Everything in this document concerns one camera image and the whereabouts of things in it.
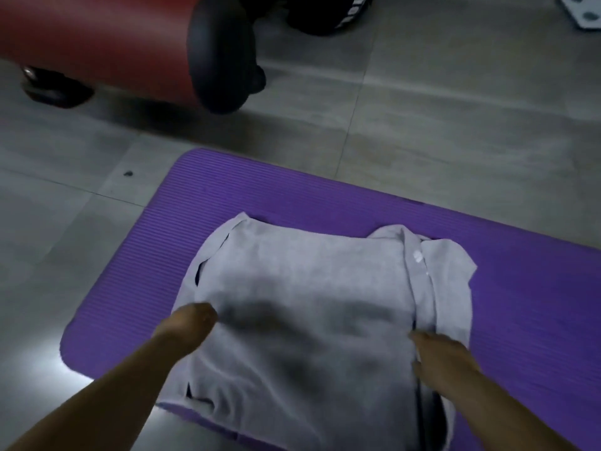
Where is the person's left hand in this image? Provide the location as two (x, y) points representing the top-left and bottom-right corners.
(152, 301), (219, 358)

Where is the person's right hand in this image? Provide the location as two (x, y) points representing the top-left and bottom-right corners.
(409, 329), (482, 400)

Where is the person's left forearm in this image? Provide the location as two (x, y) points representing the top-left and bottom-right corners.
(7, 331), (188, 451)

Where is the person's right forearm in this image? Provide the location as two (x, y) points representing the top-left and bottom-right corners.
(434, 368), (581, 451)

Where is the purple yoga mat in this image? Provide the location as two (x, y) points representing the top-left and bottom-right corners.
(59, 147), (601, 451)

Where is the red padded gym roller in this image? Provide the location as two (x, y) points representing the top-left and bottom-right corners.
(0, 0), (267, 114)

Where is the black medicine ball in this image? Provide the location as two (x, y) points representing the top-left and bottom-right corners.
(281, 0), (376, 37)

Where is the white bathroom scale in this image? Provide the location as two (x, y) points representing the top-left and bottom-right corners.
(556, 0), (601, 31)

